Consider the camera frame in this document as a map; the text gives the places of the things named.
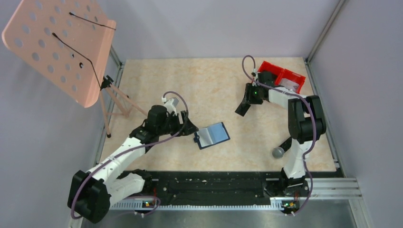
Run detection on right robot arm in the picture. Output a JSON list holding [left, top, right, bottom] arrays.
[[235, 71, 326, 196]]

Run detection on pink music stand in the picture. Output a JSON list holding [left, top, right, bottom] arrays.
[[1, 0, 137, 137]]

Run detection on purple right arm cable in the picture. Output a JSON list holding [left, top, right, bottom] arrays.
[[241, 55, 317, 216]]

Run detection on blue leather card holder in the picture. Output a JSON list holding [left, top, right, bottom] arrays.
[[193, 122, 230, 150]]

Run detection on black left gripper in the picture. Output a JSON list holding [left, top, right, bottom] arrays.
[[157, 110, 198, 137]]

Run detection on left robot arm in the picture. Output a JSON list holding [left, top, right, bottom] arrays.
[[67, 105, 198, 223]]

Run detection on black microphone grey head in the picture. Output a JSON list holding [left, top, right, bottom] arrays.
[[272, 137, 292, 159]]

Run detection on red double bin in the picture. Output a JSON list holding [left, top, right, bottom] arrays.
[[258, 61, 306, 94]]

